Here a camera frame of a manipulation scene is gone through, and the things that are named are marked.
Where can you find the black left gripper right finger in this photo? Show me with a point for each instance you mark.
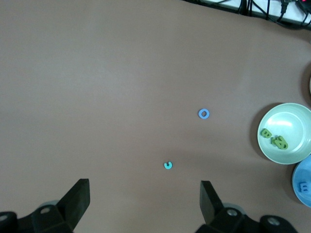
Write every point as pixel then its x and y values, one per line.
pixel 211 211

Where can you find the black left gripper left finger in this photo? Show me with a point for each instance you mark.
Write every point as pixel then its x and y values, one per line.
pixel 75 206

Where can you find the blue foam digit three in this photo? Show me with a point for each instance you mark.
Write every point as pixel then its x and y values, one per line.
pixel 300 187

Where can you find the green foam letter B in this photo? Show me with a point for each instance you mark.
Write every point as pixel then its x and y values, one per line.
pixel 263 132

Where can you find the green foam letter P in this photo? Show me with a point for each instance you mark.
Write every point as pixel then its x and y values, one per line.
pixel 283 145

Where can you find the cyan foam letter C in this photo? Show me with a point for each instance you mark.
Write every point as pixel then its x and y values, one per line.
pixel 167 167

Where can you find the blue foam letter O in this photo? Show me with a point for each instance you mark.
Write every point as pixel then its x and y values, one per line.
pixel 199 114

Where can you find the blue round plate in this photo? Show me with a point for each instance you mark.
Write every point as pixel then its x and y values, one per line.
pixel 303 174

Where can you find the green round plate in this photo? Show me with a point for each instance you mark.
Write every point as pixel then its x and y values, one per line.
pixel 284 121

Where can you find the brown table cover sheet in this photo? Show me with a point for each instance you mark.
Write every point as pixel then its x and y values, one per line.
pixel 121 72

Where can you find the beige round plate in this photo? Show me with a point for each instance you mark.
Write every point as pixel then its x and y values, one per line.
pixel 310 85

